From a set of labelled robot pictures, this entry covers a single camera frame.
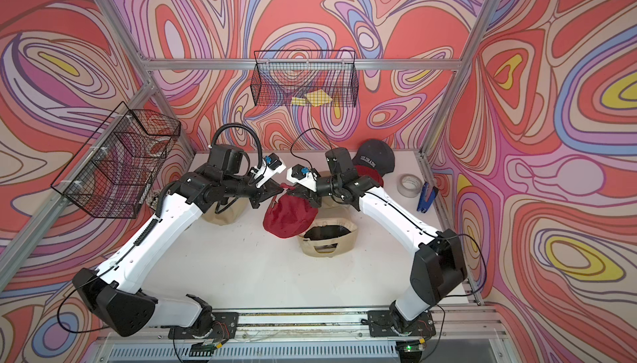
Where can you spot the black wire basket back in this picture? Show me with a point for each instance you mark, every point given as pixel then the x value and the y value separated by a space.
pixel 280 74

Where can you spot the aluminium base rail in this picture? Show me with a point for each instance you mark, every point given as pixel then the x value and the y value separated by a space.
pixel 456 333

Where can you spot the black wire basket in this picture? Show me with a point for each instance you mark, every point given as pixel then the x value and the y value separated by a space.
pixel 113 172
pixel 280 74

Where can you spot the grey Colorado cap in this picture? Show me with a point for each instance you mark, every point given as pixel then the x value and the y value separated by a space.
pixel 377 155

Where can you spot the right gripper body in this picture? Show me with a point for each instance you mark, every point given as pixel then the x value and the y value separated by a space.
pixel 325 187

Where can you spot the red Colorado cap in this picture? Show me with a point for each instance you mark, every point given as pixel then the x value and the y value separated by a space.
pixel 364 171

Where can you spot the beige cap under red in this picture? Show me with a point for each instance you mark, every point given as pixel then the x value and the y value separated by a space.
pixel 329 203

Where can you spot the black wire basket left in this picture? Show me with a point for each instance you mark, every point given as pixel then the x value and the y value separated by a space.
pixel 113 172

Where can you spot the clear tape roll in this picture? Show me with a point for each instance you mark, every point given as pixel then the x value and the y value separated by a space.
pixel 409 186

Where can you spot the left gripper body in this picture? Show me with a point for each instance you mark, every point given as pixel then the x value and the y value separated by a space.
pixel 245 188

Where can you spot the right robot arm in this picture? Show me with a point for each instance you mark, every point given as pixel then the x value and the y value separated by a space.
pixel 438 265

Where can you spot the beige cap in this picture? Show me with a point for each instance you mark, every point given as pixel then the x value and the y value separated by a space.
pixel 227 214
pixel 329 203
pixel 329 237

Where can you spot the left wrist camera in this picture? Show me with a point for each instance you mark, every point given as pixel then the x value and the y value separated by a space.
pixel 271 165

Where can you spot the dark red cap front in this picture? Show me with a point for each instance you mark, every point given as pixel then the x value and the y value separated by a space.
pixel 288 216

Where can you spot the cup of pencils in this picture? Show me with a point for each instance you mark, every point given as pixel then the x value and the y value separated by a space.
pixel 153 199

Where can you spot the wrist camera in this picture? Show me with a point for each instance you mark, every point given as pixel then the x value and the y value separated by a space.
pixel 304 176
pixel 271 165

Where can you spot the beige cap upside down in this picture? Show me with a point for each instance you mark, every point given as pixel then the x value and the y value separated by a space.
pixel 329 237

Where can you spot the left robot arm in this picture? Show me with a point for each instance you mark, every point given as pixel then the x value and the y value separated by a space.
pixel 113 291

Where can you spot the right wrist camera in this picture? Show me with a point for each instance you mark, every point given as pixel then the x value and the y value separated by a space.
pixel 304 176

